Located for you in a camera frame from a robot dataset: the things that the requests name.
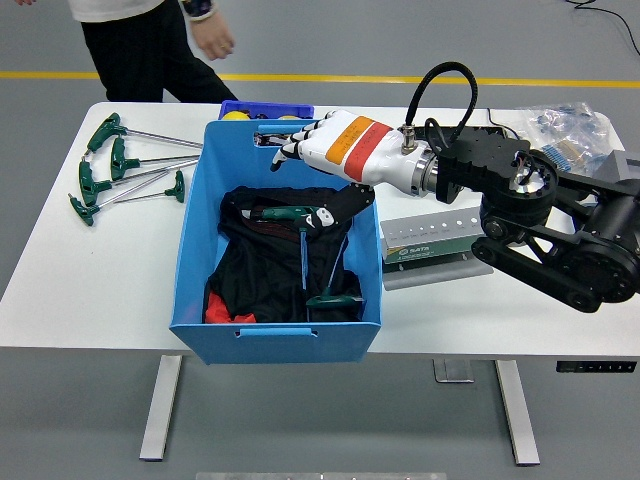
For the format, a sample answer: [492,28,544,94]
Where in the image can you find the person's left hand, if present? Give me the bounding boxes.
[192,9,236,62]

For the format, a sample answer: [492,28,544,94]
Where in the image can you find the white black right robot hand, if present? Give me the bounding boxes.
[269,109,426,239]

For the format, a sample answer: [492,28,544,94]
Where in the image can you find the large green T-handle hex key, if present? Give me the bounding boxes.
[258,205,321,322]

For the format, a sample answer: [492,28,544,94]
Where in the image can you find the grey green hex key stand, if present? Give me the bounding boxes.
[378,207,496,292]

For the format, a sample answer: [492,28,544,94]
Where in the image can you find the small green T-handle hex key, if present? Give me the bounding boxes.
[305,238,364,308]

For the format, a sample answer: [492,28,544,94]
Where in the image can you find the large blue plastic box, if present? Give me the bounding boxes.
[168,118,384,365]

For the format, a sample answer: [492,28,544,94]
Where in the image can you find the person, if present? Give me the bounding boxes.
[67,0,239,104]

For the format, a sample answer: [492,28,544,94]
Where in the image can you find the small dark blue bin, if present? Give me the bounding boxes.
[218,99,316,122]

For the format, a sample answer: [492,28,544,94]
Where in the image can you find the black cloth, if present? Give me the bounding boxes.
[202,186,364,324]

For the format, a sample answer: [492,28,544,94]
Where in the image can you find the tan resistor tape strip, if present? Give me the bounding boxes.
[542,139,586,169]

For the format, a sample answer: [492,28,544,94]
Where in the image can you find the clear bag of resistors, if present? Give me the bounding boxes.
[514,101,614,174]

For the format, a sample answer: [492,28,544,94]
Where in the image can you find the red cloth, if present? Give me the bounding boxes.
[204,291,257,324]

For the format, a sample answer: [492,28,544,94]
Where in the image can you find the grey block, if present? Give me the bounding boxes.
[589,151,640,179]

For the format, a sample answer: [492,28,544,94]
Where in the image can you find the white table leg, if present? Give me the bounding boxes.
[138,354,184,462]
[494,358,541,466]

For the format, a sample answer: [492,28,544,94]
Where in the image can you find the black table control panel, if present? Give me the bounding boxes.
[555,359,639,373]

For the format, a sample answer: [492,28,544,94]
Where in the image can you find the black cable on table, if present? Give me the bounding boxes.
[487,107,524,142]

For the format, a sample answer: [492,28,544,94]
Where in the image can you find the short green T-handle hex key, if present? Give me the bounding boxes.
[114,170,186,204]

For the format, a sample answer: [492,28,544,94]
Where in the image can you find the grey metal table bracket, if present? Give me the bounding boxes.
[433,358,475,384]

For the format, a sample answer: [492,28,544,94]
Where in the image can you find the black floor cable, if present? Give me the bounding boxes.
[567,0,640,54]

